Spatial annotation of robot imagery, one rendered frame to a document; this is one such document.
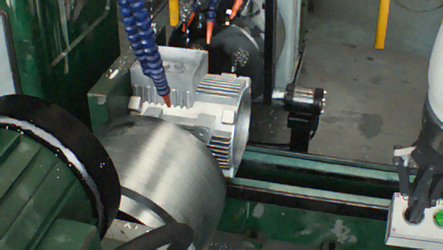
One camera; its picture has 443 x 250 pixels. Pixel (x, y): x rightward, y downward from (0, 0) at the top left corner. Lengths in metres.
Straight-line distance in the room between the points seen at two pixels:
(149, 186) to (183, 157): 0.09
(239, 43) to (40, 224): 0.85
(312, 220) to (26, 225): 0.74
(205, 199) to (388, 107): 0.91
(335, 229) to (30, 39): 0.67
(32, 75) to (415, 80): 1.22
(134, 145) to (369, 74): 1.11
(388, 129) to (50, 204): 1.17
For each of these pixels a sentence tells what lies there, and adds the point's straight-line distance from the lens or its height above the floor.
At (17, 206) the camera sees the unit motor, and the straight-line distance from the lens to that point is 0.46.
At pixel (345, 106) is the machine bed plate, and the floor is 0.80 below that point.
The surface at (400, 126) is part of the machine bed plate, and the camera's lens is 1.55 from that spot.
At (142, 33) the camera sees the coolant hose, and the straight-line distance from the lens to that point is 0.78.
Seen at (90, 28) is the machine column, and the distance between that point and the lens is 1.15.
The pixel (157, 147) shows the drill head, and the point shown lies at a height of 1.16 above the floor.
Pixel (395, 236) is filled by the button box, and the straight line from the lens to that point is 0.86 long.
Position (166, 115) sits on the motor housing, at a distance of 1.04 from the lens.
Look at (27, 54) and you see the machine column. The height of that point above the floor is 1.23.
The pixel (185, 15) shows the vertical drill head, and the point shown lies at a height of 1.26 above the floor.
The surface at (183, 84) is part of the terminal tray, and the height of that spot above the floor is 1.13.
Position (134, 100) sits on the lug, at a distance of 1.04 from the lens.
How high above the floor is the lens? 1.63
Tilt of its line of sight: 34 degrees down
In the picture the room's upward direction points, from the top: straight up
